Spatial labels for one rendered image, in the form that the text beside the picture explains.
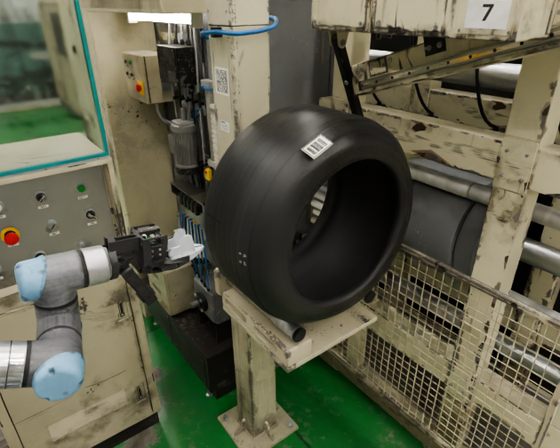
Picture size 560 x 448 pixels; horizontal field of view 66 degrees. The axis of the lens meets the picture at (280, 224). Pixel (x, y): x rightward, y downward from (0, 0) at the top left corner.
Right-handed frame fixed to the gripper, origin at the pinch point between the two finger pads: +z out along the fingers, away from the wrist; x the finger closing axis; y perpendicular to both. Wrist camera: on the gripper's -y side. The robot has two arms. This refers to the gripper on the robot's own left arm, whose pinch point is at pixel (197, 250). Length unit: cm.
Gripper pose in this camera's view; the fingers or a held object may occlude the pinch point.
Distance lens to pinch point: 99.4
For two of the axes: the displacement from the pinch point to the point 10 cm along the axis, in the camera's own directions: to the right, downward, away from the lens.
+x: -6.0, -3.6, 7.1
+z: 7.9, -1.8, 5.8
